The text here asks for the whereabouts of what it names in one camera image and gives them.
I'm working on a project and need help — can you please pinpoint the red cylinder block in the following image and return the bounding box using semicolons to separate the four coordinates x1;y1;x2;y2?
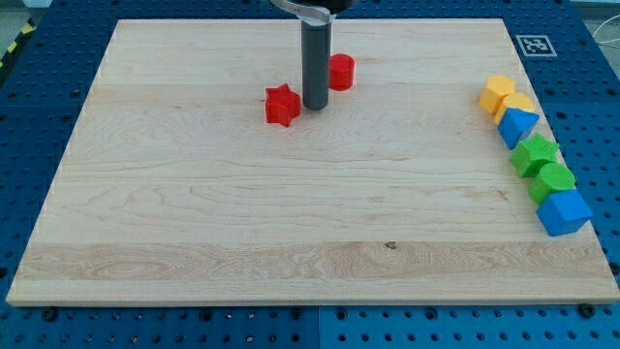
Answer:
329;53;356;91

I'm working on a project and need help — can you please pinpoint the black robot arm end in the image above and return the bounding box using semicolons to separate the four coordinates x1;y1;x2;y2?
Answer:
292;0;355;15

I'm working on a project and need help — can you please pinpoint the red star block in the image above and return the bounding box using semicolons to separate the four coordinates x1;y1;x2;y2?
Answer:
264;83;301;127

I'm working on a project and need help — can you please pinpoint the wooden board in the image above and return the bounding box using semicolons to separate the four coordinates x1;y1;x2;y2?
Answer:
7;18;619;306

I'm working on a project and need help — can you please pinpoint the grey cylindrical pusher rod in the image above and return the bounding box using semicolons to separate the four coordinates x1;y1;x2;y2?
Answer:
301;21;331;111

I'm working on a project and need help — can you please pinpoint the yellow hexagon block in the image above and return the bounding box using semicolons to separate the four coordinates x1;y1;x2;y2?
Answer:
478;75;516;113

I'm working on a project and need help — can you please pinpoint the blue triangle block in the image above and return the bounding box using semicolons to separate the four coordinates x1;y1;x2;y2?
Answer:
497;108;540;149

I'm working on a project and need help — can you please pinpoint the yellow round block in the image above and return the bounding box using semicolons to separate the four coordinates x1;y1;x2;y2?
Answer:
493;92;536;125

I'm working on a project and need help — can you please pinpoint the green star block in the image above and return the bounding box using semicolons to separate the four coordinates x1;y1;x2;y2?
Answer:
509;133;560;178

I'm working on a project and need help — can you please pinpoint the green cylinder block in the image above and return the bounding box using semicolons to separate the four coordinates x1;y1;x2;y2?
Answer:
528;163;575;204

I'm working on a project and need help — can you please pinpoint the blue cube block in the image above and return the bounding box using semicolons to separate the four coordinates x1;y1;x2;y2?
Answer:
536;189;594;237

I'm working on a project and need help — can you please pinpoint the white fiducial marker tag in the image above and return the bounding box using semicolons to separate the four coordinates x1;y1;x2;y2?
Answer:
515;35;557;58

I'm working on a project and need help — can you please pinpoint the metal hose clamp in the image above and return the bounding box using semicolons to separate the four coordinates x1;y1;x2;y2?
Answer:
269;0;336;26

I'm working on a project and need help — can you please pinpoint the white cable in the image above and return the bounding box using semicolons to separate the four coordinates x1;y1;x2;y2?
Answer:
591;13;620;49

